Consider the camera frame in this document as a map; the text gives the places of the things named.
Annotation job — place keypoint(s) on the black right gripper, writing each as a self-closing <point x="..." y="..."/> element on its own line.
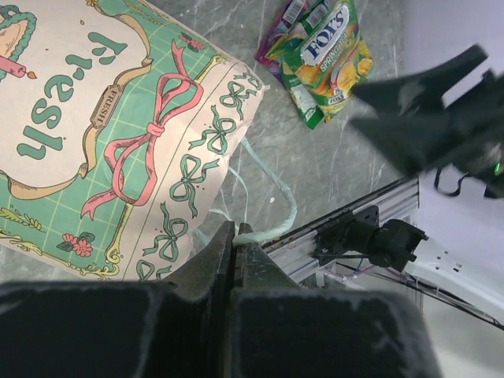
<point x="413" y="145"/>

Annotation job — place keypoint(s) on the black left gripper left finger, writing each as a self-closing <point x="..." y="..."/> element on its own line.
<point x="168" y="328"/>

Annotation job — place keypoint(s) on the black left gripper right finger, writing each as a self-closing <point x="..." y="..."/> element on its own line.
<point x="279" y="329"/>

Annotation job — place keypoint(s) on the yellow green Fox's packet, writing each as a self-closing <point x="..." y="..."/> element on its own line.
<point x="332" y="60"/>

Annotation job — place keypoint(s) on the green Fox's candy packet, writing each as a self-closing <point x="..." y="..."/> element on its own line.
<point x="299" y="31"/>

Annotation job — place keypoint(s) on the purple Fox's candy packet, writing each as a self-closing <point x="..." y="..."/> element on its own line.
<point x="287" y="16"/>

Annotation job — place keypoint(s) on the green printed paper bag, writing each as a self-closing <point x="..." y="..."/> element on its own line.
<point x="117" y="126"/>

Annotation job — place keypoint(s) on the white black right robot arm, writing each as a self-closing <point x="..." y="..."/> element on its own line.
<point x="434" y="264"/>

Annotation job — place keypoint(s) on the aluminium mounting rail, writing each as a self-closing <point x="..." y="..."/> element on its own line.
<point x="392" y="246"/>

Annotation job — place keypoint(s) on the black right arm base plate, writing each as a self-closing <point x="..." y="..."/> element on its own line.
<point x="347" y="232"/>

